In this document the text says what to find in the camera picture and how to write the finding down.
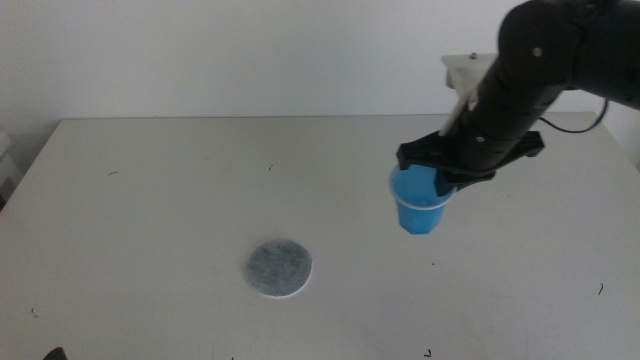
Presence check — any blue plastic cup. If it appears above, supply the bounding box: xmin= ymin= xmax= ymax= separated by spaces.
xmin=388 ymin=163 xmax=457 ymax=236

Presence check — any round grey felt cup mat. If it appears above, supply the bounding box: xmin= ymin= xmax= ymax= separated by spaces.
xmin=244 ymin=239 xmax=314 ymax=300

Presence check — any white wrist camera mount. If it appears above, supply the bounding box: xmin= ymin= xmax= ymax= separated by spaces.
xmin=438 ymin=52 xmax=499 ymax=138

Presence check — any black cable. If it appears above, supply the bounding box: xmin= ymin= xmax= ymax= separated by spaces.
xmin=538 ymin=97 xmax=610 ymax=135

